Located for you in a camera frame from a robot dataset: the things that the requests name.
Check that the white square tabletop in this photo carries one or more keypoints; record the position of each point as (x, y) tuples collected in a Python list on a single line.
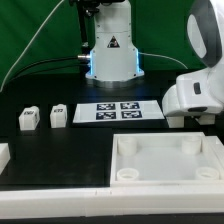
[(182, 158)]

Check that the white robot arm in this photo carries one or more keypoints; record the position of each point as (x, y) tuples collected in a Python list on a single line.
[(114, 60)]

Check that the white sheet with tags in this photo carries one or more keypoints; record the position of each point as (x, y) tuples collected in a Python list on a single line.
[(117, 111)]

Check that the green backdrop cloth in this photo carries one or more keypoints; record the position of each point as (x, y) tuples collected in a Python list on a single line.
[(38, 36)]

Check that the white left fence piece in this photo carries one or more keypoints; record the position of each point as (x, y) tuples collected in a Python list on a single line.
[(4, 156)]

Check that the white front fence bar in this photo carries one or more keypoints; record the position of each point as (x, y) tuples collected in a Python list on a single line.
[(111, 201)]

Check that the black camera stand pole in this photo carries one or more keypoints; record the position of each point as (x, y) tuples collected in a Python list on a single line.
[(85, 8)]

